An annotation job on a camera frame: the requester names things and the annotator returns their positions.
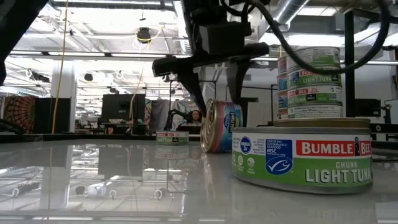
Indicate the white glossy table sheet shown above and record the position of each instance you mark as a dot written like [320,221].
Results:
[124,193]

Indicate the silver ceiling duct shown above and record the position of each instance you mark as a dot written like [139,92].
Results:
[292,12]

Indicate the large black monitor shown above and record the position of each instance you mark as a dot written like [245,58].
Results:
[121,107]

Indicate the black background robot arm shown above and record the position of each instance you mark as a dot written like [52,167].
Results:
[174,113]

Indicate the patterned orange tapestry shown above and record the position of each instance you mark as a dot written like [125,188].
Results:
[18,112]

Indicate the green label light tuna can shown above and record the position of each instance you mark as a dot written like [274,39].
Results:
[314,111]
[323,57]
[314,99]
[311,168]
[172,138]
[311,81]

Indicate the ceiling light strip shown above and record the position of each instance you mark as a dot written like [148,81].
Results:
[77,54]
[140,55]

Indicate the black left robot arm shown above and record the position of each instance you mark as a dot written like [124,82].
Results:
[15,25]

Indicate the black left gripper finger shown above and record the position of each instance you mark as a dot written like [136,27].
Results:
[192,87]
[237,81]

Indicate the person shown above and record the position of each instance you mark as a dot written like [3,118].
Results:
[196,116]

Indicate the small black monitor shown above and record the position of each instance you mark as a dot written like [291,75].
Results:
[367,107]

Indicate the black ceiling dome device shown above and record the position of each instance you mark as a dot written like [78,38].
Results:
[143,35]

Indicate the grey hanging cloth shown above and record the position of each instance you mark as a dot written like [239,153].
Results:
[158,113]

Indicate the black hanging lamp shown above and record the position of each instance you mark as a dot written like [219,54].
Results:
[88,77]

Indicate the black upright panel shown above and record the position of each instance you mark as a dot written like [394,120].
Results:
[46,115]

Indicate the blue pink label gold can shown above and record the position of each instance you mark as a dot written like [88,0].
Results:
[281,65]
[224,130]
[281,105]
[281,85]

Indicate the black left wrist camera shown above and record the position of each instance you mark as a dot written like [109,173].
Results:
[224,39]

